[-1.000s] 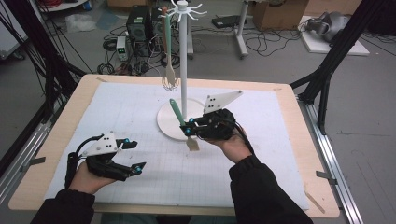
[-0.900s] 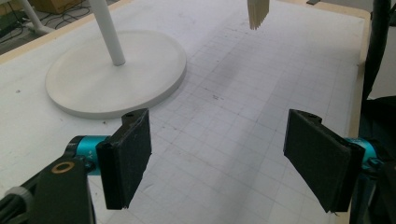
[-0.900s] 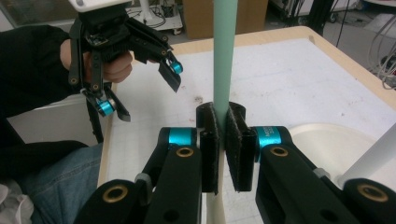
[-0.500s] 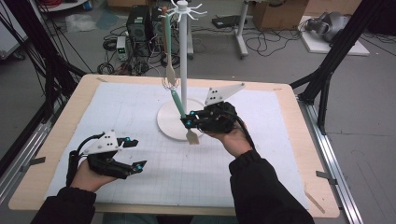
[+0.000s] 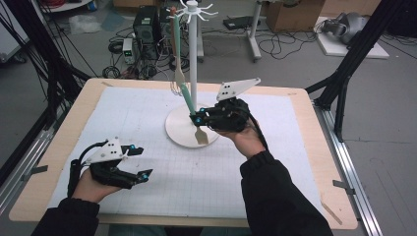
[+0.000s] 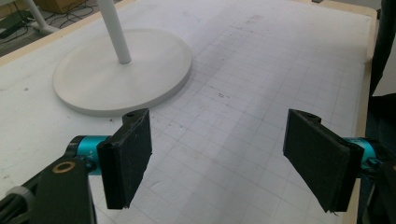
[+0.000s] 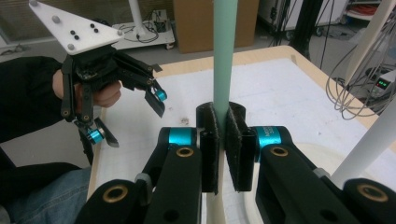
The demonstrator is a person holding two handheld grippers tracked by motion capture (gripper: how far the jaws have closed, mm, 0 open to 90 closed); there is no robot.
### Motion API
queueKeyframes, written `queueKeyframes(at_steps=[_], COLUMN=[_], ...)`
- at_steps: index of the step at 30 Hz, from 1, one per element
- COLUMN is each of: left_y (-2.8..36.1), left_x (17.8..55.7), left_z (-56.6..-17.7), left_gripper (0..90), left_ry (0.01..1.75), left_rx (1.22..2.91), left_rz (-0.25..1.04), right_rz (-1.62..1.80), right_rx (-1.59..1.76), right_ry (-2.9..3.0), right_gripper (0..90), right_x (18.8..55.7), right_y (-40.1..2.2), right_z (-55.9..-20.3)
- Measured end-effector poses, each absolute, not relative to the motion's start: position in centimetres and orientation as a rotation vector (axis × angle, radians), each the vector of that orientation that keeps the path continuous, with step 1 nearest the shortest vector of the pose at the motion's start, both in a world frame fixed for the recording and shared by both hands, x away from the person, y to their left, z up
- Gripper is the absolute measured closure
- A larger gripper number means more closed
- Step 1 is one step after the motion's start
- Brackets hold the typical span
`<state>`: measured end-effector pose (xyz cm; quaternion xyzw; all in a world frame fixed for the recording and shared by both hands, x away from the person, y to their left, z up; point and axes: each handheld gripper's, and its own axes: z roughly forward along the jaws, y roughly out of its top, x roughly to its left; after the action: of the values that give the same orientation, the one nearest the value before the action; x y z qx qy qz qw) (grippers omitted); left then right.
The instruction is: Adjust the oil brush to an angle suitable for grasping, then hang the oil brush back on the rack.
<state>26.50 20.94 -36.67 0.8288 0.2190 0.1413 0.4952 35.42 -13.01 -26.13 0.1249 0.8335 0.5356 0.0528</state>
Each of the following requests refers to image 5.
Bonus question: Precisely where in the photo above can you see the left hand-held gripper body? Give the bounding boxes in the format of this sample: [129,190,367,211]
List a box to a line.
[84,137,141,191]

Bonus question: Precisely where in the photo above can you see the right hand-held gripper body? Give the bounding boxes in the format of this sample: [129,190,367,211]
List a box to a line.
[207,77,263,133]

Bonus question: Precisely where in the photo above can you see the basting brush with green handle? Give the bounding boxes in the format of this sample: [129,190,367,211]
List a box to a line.
[179,82,210,147]

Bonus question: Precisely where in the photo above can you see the white utensil rack stand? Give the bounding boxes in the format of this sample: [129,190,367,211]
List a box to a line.
[164,0,223,149]

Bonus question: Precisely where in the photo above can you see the cream spatula with green handle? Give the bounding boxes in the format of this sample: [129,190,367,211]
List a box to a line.
[172,14,189,92]

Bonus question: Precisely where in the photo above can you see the person's right hand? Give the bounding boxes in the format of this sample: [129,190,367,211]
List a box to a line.
[215,119,267,160]

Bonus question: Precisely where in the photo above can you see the person's left hand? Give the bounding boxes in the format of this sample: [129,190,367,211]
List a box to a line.
[71,168,122,204]

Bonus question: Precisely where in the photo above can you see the white grid mat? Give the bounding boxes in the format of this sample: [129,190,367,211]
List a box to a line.
[47,86,324,220]

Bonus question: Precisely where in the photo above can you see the white metal stand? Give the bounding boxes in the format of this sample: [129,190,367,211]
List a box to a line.
[247,0,264,63]

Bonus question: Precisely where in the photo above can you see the black computer tower with fan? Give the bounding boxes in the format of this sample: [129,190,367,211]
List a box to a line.
[159,8,180,55]

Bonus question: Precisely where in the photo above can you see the black flat device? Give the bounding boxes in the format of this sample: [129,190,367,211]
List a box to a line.
[222,15,260,30]

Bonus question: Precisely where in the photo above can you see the white power supply unit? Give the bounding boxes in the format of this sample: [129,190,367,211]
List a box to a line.
[122,37,136,65]

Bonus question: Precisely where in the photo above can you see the cardboard box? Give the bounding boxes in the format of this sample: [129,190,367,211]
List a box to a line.
[265,0,326,33]

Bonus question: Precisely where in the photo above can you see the clear plastic bag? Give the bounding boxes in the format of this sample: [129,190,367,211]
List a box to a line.
[68,14,102,35]

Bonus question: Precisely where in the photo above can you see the white board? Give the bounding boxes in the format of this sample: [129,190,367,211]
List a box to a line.
[314,16,390,60]

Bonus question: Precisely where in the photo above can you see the grey headset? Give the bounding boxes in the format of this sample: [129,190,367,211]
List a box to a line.
[321,12,370,45]

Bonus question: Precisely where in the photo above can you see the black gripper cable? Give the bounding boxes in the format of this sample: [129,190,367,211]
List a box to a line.
[244,111,269,151]
[67,140,109,198]

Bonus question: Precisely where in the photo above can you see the grey metal bracket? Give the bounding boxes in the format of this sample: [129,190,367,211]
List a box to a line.
[332,179,357,196]
[21,164,49,182]

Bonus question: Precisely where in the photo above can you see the coiled black cable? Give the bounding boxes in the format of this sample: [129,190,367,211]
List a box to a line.
[101,65,122,80]

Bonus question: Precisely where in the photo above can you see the aluminium frame rail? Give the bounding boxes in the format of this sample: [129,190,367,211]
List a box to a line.
[0,129,55,215]
[313,101,383,236]

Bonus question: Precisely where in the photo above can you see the black floor cables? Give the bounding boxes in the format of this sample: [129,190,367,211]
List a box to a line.
[259,29,328,61]

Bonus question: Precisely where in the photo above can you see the black frame post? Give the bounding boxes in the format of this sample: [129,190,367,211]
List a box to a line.
[0,0,91,186]
[304,0,417,143]

